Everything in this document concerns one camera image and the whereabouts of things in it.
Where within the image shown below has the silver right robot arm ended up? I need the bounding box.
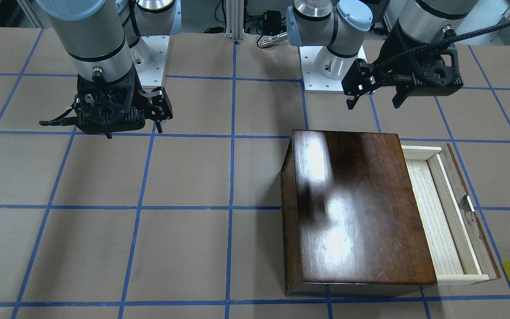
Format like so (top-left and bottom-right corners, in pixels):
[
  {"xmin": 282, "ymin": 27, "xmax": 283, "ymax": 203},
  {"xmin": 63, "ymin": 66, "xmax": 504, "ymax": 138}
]
[{"xmin": 38, "ymin": 0, "xmax": 182, "ymax": 139}]

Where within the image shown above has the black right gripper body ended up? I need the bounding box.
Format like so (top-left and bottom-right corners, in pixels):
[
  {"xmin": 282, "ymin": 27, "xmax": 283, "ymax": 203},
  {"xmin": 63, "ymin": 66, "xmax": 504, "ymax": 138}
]
[{"xmin": 73, "ymin": 71, "xmax": 174, "ymax": 135}]

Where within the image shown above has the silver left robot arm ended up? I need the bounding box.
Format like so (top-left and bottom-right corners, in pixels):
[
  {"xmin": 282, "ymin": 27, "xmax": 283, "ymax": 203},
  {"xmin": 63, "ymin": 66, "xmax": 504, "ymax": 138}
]
[{"xmin": 286, "ymin": 0, "xmax": 476, "ymax": 109}]

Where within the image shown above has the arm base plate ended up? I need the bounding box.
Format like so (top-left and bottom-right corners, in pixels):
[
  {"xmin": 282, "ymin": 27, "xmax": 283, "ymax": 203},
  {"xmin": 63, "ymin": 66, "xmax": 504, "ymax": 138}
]
[
  {"xmin": 299, "ymin": 46, "xmax": 366, "ymax": 93},
  {"xmin": 130, "ymin": 35, "xmax": 170, "ymax": 89}
]

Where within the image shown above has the dark wooden drawer cabinet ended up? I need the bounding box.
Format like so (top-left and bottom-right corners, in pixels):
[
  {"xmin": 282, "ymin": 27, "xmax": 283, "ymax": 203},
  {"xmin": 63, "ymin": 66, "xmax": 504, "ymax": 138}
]
[{"xmin": 281, "ymin": 130, "xmax": 437, "ymax": 297}]

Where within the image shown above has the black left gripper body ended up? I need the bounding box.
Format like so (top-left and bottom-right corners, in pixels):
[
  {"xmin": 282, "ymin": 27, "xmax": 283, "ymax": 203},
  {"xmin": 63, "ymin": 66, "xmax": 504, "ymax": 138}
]
[{"xmin": 342, "ymin": 22, "xmax": 464, "ymax": 97}]

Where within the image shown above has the aluminium frame post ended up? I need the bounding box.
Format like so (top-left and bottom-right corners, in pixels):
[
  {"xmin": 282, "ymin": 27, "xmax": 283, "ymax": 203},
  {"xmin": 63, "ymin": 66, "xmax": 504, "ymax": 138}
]
[{"xmin": 222, "ymin": 0, "xmax": 245, "ymax": 42}]

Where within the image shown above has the light wood drawer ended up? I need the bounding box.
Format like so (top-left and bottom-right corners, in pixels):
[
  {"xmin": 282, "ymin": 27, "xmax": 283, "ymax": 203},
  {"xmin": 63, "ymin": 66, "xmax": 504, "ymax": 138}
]
[{"xmin": 402, "ymin": 144, "xmax": 501, "ymax": 284}]

